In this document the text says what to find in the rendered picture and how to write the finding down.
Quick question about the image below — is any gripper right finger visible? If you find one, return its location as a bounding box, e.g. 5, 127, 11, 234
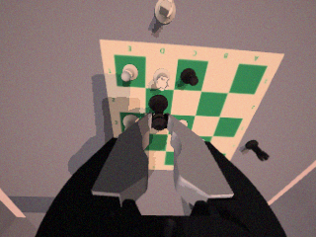
164, 113, 287, 237

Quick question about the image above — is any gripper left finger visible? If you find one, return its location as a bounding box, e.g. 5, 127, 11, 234
35, 112, 154, 237

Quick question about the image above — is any green and cream chessboard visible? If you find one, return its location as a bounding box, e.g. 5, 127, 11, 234
100, 39, 284, 170

